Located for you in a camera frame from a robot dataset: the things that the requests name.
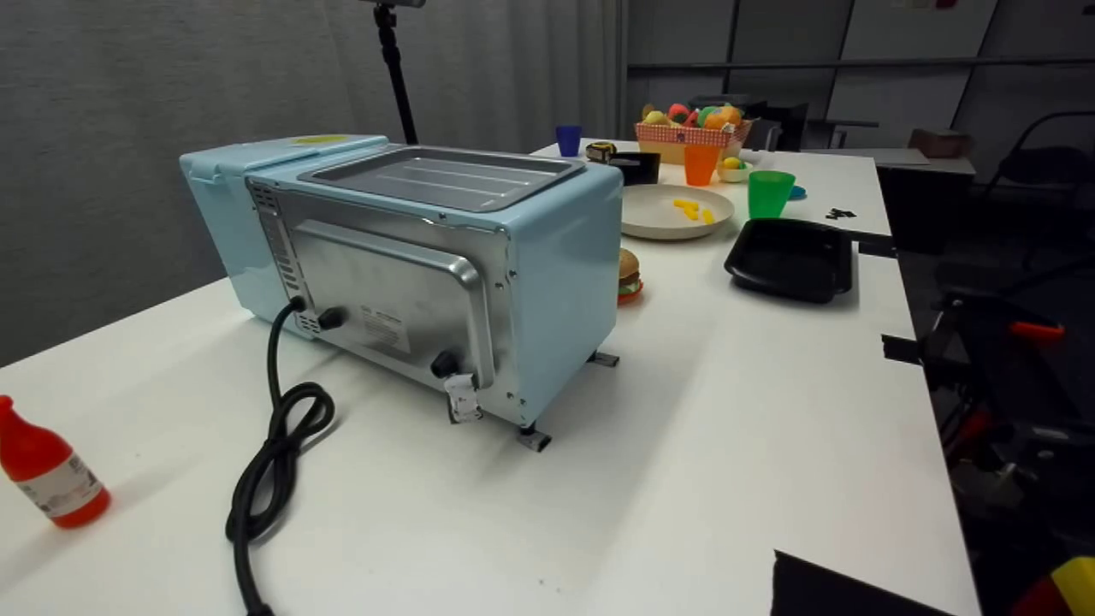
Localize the yellow toy fries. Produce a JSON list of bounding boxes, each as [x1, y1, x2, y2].
[[671, 200, 715, 225]]

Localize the beige round plate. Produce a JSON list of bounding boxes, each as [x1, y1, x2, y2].
[[623, 184, 733, 242]]

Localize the blue plastic cup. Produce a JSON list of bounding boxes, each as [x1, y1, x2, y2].
[[554, 124, 581, 159]]

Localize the orange plastic cup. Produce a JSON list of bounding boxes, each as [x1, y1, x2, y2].
[[684, 144, 723, 184]]

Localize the green plastic cup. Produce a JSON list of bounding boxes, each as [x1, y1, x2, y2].
[[748, 170, 792, 219]]

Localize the light blue toaster oven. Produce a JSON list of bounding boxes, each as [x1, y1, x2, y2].
[[180, 132, 623, 429]]

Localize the toy hamburger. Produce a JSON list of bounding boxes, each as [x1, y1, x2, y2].
[[615, 250, 642, 305]]

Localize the black square tray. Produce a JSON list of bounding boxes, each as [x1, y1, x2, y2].
[[725, 219, 856, 305]]

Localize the black tripod pole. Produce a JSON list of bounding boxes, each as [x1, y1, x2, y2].
[[374, 0, 416, 144]]

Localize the black chair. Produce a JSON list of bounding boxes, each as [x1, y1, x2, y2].
[[983, 111, 1095, 210]]

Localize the red plastic bottle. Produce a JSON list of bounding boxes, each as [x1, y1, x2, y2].
[[0, 398, 112, 529]]

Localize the black power cable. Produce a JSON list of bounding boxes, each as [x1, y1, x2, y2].
[[222, 293, 342, 616]]

